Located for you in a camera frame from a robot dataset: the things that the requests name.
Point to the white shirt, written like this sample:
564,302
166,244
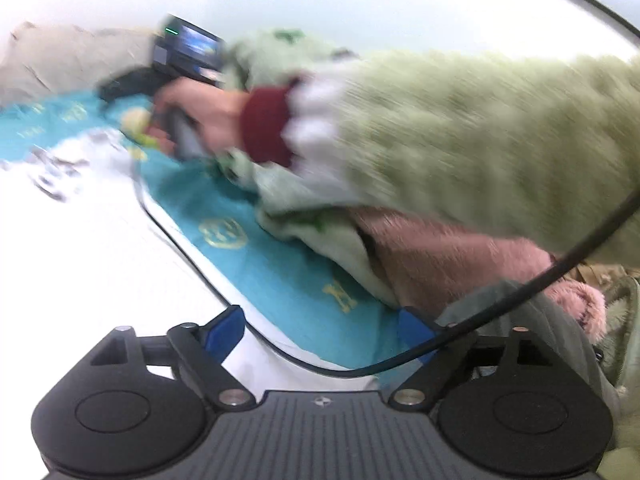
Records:
75,260

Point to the person's right hand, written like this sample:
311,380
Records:
215,110

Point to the grey pillow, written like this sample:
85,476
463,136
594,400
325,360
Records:
50,60

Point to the person's right forearm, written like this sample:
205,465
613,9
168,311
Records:
450,125

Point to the green plush toy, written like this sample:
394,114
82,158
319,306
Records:
137,122

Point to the teal printed bed sheet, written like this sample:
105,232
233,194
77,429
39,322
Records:
280,270

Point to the pink fleece garment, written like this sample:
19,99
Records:
450,260

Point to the grey green jacket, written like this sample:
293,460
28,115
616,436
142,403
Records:
550,315

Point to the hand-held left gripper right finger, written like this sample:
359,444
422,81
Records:
415,327

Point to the green printed fleece blanket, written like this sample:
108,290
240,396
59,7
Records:
300,225

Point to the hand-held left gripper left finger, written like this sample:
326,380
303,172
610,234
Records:
222,332

